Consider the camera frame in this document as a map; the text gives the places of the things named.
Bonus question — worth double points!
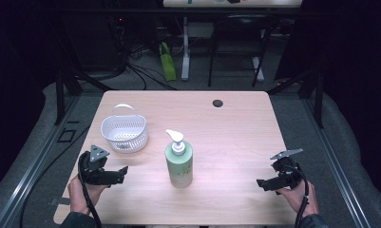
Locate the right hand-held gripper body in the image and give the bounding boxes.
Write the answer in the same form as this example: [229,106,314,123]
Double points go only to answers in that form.
[269,148,305,191]

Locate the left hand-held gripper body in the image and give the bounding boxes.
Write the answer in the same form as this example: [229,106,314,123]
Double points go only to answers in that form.
[78,144,122,186]

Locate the person's left hand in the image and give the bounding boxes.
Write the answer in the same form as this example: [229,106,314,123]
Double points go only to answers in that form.
[67,175,110,217]

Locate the person's right hand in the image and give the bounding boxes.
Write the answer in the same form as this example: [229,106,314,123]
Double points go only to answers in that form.
[275,180,321,219]

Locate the white plastic basket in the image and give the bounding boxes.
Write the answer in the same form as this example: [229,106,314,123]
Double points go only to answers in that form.
[100,103,149,155]

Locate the grey tape strip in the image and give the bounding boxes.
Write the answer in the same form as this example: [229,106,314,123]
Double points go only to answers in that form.
[49,197,71,207]

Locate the green pump soap bottle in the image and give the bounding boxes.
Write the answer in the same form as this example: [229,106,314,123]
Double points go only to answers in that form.
[164,128,195,190]

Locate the black metal stand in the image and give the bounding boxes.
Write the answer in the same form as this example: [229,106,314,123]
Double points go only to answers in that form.
[266,65,326,130]
[52,61,115,126]

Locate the green bottle on floor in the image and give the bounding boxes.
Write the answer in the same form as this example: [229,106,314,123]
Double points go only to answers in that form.
[158,41,178,82]

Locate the white desk leg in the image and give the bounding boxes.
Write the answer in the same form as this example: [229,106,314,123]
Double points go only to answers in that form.
[181,16,192,82]

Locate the black chair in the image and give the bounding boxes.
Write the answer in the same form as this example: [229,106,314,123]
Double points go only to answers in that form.
[207,12,276,88]

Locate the light background desk top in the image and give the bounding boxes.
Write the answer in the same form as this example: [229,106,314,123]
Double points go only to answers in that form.
[162,0,304,9]

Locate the aluminium floor rail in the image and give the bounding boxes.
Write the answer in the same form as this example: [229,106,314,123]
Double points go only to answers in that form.
[300,96,373,228]
[0,94,82,228]

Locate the black floor cables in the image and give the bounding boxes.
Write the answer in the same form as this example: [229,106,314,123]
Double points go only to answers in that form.
[124,41,180,91]

